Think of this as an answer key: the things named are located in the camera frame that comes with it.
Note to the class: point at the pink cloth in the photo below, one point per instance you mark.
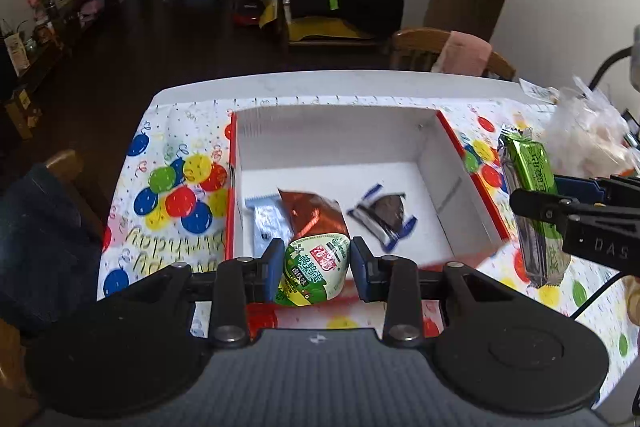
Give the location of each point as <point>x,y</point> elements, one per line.
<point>462,54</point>

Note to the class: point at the white and blue snack packet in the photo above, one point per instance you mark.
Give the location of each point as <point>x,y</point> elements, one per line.
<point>267,219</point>

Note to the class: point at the red cardboard box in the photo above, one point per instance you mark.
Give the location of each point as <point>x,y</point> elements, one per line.
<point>330,137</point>

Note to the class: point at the brown paper bag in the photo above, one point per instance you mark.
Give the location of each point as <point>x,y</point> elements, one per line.
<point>17,54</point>

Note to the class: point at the red foil snack packet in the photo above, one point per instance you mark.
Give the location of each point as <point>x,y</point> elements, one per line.
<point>312,227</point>

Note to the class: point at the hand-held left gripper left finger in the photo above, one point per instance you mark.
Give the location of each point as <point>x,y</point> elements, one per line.
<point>274,272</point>

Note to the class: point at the green and silver snack packet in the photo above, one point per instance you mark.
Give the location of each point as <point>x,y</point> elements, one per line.
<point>537,167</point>

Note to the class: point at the clear plastic bag of buns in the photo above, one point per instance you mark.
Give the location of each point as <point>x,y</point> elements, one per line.
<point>585,132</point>

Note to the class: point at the dark chocolate snack packet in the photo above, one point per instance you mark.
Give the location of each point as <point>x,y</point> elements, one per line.
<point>387,209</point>

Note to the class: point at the dark television stand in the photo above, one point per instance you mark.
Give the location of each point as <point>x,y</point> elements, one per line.
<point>60,37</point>

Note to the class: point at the balloon print tablecloth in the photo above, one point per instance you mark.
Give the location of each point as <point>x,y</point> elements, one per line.
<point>165,157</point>

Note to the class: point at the wooden chair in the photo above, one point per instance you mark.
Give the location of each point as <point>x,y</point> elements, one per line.
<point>415,47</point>
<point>65,159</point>

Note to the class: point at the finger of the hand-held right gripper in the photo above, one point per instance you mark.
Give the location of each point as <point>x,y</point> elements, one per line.
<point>545,207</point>
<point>575,188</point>

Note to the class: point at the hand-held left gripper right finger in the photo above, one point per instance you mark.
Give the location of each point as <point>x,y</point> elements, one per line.
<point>362,272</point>

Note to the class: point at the grey desk lamp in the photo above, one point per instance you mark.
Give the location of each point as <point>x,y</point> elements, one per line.
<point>612,62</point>

